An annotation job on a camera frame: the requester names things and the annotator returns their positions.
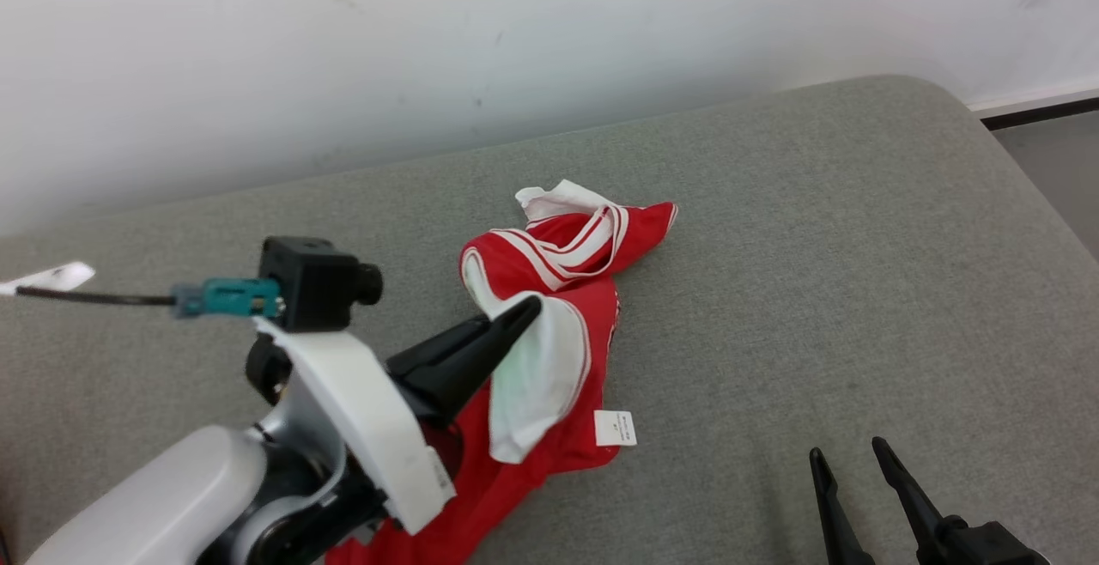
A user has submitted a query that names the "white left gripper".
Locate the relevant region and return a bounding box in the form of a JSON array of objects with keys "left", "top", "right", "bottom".
[{"left": 253, "top": 295, "right": 544, "bottom": 537}]

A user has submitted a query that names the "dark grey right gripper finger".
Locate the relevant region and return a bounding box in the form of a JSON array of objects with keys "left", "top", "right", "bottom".
[
  {"left": 871, "top": 436, "right": 956, "bottom": 565},
  {"left": 809, "top": 448, "right": 877, "bottom": 565}
]

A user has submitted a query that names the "red Bulls basketball jersey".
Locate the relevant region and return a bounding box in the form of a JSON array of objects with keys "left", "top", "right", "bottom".
[{"left": 325, "top": 179, "right": 679, "bottom": 565}]

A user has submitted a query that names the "white skirting board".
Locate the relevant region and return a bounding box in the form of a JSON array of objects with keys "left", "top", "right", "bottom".
[{"left": 968, "top": 84, "right": 1099, "bottom": 131}]

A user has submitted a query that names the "white cable tag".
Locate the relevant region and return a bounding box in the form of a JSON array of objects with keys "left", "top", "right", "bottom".
[{"left": 0, "top": 261, "right": 96, "bottom": 296}]

